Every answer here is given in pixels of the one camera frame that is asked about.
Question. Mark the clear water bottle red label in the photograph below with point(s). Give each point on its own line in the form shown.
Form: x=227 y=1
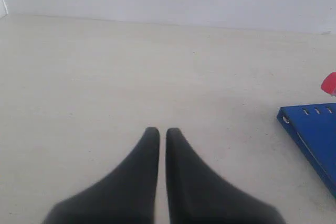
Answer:
x=329 y=84

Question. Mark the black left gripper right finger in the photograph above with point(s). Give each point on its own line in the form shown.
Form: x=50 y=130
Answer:
x=196 y=194

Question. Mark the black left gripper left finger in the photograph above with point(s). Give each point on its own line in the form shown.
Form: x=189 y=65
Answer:
x=126 y=195

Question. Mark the blue ring-binder notebook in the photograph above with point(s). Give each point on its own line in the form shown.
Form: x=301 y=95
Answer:
x=312 y=128

